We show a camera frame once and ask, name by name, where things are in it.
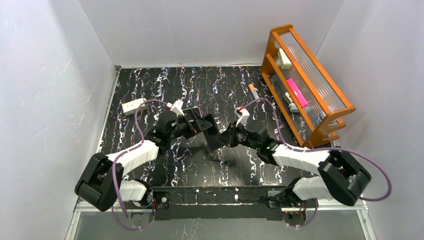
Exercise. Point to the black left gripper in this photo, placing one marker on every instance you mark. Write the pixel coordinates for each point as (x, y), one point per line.
(194, 121)

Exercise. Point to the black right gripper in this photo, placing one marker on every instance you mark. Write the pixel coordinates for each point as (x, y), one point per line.
(228, 138)

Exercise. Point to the black phone case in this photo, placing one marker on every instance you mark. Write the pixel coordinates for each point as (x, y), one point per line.
(210, 135)

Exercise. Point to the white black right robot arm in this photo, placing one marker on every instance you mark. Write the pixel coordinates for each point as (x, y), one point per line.
(338, 175)

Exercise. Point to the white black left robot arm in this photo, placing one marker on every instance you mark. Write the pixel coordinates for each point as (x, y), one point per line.
(101, 183)

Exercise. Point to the orange grey marker pen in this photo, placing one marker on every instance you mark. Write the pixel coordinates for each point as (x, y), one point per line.
(253, 91)

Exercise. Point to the white grey small device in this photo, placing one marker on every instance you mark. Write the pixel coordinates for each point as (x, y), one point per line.
(291, 105)

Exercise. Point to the white red small box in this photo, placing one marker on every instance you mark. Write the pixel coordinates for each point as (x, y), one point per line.
(137, 105)

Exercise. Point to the pink flat box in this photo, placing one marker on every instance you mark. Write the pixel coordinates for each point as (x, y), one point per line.
(299, 96)

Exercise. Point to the orange wooden shelf rack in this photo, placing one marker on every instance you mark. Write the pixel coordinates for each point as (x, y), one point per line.
(316, 85)

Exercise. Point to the cream white box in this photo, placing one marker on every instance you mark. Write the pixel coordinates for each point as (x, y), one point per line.
(283, 61)

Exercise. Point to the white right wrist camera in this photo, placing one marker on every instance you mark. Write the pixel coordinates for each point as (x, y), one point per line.
(242, 116)

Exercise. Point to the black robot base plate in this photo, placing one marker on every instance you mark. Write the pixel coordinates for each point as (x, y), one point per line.
(222, 202)

